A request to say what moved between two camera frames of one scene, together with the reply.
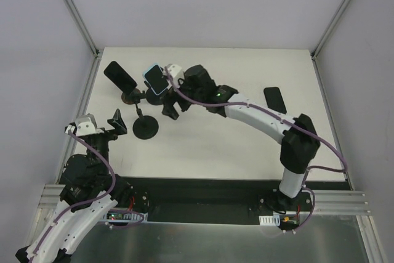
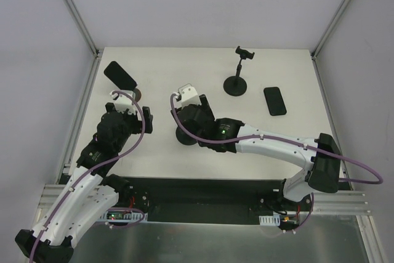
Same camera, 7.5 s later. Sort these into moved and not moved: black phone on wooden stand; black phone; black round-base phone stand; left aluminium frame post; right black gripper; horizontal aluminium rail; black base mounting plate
Moved: right black gripper; black round-base phone stand
Not moved: black base mounting plate; horizontal aluminium rail; black phone on wooden stand; left aluminium frame post; black phone
